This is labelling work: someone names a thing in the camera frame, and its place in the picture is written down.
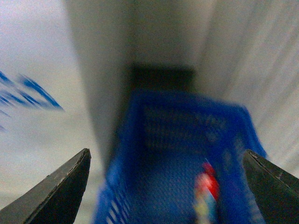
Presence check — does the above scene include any white chest freezer blue rim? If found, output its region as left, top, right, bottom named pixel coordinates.
left=0, top=0, right=102, bottom=224

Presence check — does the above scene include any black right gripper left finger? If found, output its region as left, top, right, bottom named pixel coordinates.
left=0, top=148, right=91, bottom=224

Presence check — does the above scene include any colourful drink bottle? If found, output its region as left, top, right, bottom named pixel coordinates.
left=193, top=161, right=220, bottom=224

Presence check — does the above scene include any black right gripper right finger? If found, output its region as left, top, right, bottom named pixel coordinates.
left=242, top=150, right=299, bottom=224

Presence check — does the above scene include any blue plastic basket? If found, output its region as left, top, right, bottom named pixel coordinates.
left=93, top=90, right=267, bottom=224

